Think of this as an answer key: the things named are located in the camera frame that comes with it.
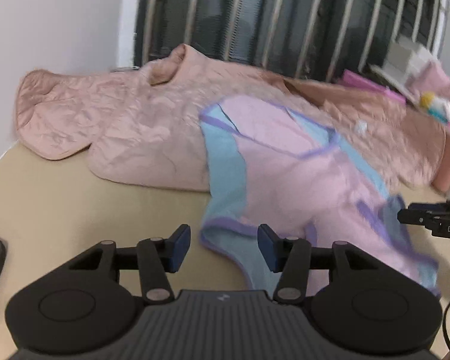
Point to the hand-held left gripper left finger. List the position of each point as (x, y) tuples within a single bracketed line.
[(180, 247)]

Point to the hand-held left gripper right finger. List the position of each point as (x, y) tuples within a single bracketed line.
[(268, 249)]

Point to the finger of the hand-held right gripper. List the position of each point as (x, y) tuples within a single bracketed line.
[(416, 218), (429, 206)]

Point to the pink and blue garment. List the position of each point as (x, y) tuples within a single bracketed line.
[(285, 165)]

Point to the white and yellow plush toy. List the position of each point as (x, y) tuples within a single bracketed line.
[(440, 105)]

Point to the pink pouch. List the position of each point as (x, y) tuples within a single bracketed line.
[(435, 78)]

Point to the pink quilted jacket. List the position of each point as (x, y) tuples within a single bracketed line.
[(135, 127)]

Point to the pink flat box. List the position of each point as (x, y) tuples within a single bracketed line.
[(363, 82)]

